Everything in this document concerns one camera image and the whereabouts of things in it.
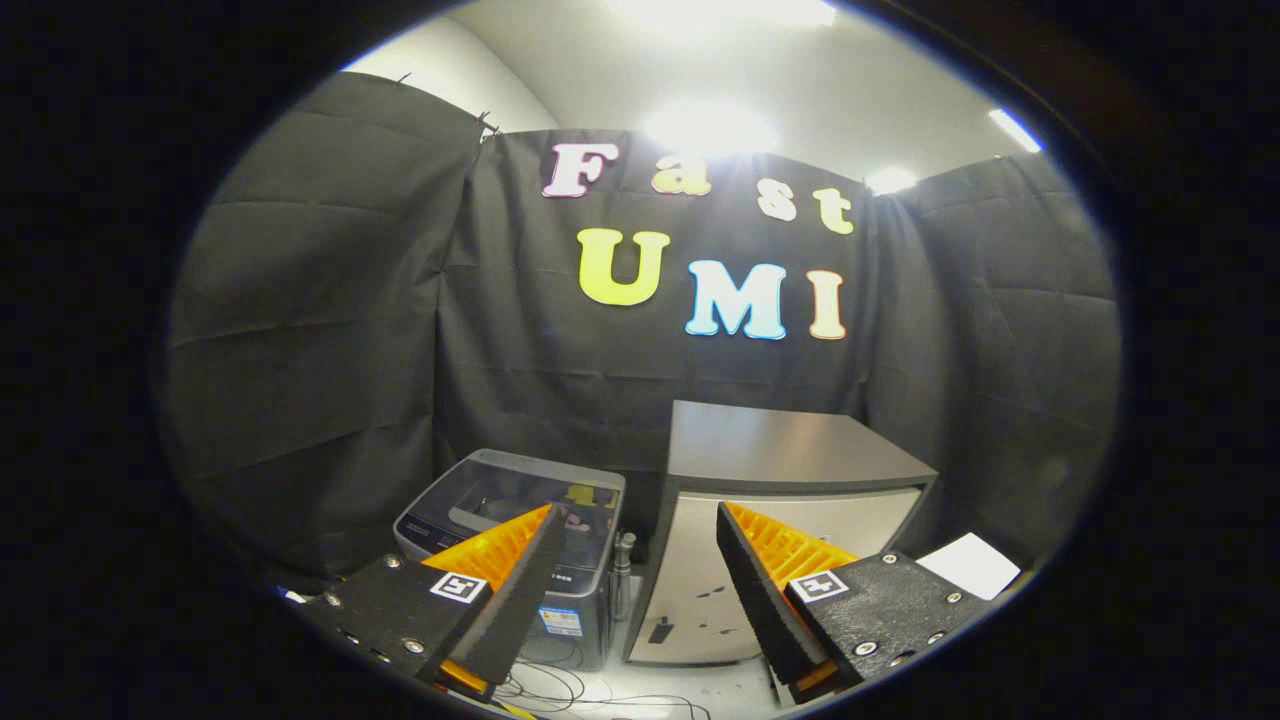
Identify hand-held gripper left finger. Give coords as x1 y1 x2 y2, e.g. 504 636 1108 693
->
300 503 566 701

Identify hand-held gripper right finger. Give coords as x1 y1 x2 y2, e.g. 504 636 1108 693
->
715 500 996 704

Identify dark grey washing machine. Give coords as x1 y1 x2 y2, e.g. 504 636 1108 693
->
393 448 626 673

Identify grey cabinet with dark top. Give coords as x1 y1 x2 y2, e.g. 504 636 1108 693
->
622 400 941 666

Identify white board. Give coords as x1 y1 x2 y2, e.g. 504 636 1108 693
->
915 532 1021 601

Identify black backdrop cloth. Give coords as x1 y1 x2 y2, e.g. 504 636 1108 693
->
165 70 1121 591

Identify round ceiling light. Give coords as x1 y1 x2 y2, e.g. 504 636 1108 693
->
640 98 779 156

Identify long ceiling light panel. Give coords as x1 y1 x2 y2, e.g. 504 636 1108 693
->
988 107 1043 154

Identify large ceiling light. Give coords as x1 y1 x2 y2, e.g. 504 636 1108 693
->
610 0 836 31

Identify black floor cables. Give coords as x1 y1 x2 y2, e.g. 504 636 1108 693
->
495 660 711 720

